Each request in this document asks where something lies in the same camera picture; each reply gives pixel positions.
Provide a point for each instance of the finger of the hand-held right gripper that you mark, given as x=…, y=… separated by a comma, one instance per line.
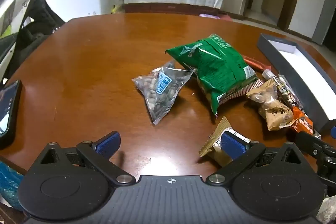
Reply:
x=312, y=144
x=333, y=132

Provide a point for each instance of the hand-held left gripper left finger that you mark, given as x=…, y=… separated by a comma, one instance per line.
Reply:
x=107, y=142

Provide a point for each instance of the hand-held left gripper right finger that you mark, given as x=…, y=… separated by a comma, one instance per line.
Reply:
x=232, y=144

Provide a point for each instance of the gold snack packet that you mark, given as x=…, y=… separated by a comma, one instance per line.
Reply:
x=214, y=153

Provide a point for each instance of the orange snack packet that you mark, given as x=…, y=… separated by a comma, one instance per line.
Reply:
x=302, y=121

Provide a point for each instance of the brown kraft nut packet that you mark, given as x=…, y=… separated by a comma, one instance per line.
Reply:
x=275, y=113

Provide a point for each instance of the dark brown cartoon snack packet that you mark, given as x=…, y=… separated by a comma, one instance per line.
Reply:
x=287, y=95

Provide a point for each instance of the clear melon seed packet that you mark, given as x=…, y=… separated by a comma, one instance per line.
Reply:
x=160, y=90

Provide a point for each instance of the green snack bag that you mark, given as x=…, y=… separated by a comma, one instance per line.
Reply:
x=218, y=66

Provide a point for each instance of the red stick snack packet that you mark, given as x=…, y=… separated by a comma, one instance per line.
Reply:
x=254, y=62

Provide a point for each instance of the white plastic bag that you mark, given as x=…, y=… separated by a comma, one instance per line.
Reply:
x=328, y=209

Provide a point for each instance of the black smartphone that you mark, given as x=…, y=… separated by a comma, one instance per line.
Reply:
x=8, y=113

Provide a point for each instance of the blue plastic bag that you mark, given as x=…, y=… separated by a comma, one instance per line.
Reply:
x=9, y=182

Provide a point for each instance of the pink plastic bag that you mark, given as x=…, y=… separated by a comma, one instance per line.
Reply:
x=218, y=16

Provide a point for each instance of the yellow plastic bag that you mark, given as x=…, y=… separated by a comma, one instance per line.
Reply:
x=117, y=9

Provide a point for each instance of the dark wooden cabinet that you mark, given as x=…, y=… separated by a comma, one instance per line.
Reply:
x=162, y=7

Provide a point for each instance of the white and black scooter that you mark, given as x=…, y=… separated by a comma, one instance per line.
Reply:
x=15, y=3

